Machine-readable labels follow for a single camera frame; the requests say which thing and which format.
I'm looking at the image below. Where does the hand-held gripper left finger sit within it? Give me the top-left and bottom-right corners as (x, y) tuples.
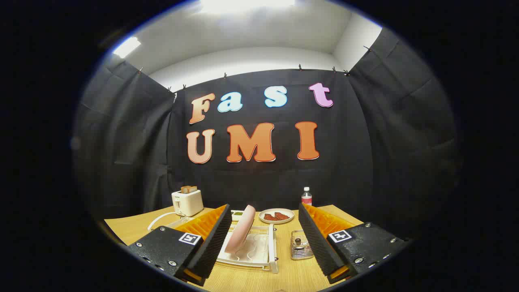
(128, 204), (233, 286)

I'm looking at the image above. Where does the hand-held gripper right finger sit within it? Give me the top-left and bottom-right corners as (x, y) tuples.
(298, 203), (410, 284)

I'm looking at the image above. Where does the metal wire basket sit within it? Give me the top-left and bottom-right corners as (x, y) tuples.
(290, 230), (315, 260)

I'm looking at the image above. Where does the pink plate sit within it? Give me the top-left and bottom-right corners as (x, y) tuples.
(224, 205), (256, 255)

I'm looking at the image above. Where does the white wire dish rack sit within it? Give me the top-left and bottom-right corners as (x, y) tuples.
(217, 225), (279, 274)

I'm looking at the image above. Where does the white plate with meat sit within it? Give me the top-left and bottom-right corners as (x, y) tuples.
(259, 208), (295, 225)

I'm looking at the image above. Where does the white toaster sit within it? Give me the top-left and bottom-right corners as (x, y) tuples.
(172, 189), (204, 217)

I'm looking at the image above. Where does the black backdrop cloth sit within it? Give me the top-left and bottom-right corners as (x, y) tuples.
(73, 26), (461, 244)

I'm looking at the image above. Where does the ceiling light panel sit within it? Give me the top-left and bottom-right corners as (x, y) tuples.
(113, 36), (142, 58)

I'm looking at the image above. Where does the white power cable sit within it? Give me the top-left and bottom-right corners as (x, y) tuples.
(147, 211), (185, 232)

